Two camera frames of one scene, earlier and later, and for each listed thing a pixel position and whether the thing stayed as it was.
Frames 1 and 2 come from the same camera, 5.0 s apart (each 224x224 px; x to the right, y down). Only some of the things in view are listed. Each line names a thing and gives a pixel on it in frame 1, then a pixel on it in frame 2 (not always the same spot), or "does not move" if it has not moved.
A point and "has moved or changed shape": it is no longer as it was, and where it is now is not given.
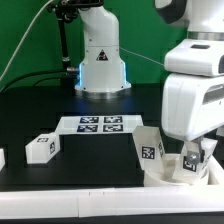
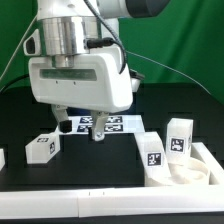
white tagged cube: x=150 y=148 has moved or changed shape
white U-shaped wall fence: x=117 y=202 does not move
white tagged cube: x=194 y=172 has moved or changed shape
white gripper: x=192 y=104 → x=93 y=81
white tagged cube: x=42 y=148 does not move
